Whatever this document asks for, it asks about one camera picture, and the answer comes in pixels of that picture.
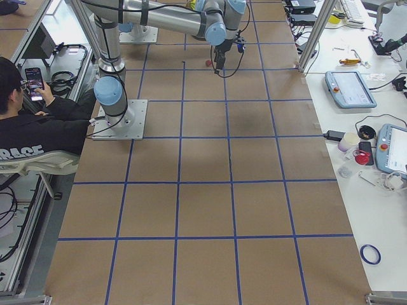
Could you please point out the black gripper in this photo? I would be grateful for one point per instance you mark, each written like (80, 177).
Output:
(223, 47)

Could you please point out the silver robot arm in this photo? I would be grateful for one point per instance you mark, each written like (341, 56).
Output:
(110, 88)
(216, 22)

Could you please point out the blue teach pendant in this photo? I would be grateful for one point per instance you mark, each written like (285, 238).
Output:
(349, 90)
(391, 149)

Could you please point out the black power adapter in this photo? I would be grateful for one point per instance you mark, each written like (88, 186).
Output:
(333, 135)

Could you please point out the white paper cup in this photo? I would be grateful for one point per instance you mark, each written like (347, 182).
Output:
(348, 141)

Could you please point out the person in black jacket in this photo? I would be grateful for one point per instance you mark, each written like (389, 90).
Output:
(61, 127)

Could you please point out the red round object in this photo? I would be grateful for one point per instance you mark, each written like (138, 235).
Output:
(362, 157)

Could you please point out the black smartphone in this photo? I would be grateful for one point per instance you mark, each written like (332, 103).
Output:
(34, 81)

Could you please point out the grey office chair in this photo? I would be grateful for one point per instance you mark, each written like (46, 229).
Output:
(53, 163)

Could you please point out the blue tape roll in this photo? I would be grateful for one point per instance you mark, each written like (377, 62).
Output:
(370, 254)

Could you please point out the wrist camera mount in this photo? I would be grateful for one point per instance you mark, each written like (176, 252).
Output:
(240, 42)

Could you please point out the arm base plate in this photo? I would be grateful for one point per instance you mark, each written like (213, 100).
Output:
(140, 35)
(131, 126)

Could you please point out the aluminium frame post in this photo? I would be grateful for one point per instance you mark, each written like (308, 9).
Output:
(324, 13)

